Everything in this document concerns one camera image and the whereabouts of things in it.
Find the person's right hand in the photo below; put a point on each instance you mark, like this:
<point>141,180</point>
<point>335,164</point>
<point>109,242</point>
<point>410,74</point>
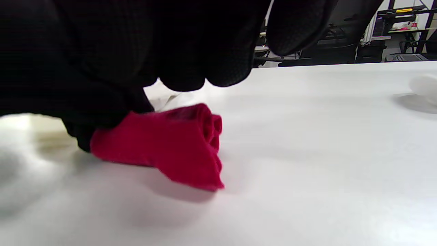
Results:
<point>102,51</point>

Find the pink sock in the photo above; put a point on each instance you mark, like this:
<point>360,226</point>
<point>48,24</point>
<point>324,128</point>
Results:
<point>215,126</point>
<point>153,147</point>

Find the black office chair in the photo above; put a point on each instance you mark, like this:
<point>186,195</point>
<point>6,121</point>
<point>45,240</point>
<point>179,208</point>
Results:
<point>341,51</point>

